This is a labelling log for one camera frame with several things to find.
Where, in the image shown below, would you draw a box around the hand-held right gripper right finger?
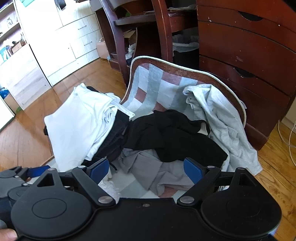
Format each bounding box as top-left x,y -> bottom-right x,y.
176,157 -> 254,206

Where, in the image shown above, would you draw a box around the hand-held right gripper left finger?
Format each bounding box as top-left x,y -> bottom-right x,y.
35,158 -> 116,208

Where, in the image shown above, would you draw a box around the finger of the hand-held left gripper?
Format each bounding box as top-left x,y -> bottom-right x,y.
0,165 -> 51,186

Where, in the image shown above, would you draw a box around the black shirt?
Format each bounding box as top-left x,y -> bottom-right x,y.
124,110 -> 228,163

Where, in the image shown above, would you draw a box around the person's left hand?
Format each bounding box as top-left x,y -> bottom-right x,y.
0,228 -> 18,241

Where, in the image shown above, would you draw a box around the grey garment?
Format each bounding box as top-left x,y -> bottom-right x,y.
117,148 -> 195,195

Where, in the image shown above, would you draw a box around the light grey t-shirt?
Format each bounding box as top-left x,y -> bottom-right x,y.
182,84 -> 263,177

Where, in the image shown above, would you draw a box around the cream white folded garment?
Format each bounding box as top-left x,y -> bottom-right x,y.
104,104 -> 136,127

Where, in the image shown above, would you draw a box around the cardboard box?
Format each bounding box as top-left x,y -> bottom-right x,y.
123,30 -> 137,47
0,88 -> 19,114

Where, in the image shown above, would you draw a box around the checkered blanket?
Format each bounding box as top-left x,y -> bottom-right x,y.
97,56 -> 247,200

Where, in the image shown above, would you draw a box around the black trash bin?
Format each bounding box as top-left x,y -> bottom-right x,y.
172,34 -> 200,70

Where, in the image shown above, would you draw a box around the pink container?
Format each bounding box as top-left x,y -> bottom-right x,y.
96,38 -> 110,60

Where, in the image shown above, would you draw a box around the dark wooden drawer unit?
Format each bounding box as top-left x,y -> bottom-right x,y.
196,0 -> 296,151

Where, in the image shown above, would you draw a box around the white drawer cabinet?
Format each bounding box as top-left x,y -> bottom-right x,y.
13,0 -> 110,87

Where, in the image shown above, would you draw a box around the white bookshelf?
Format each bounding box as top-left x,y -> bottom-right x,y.
0,0 -> 31,68

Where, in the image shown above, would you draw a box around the white cables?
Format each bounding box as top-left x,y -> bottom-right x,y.
277,117 -> 296,168

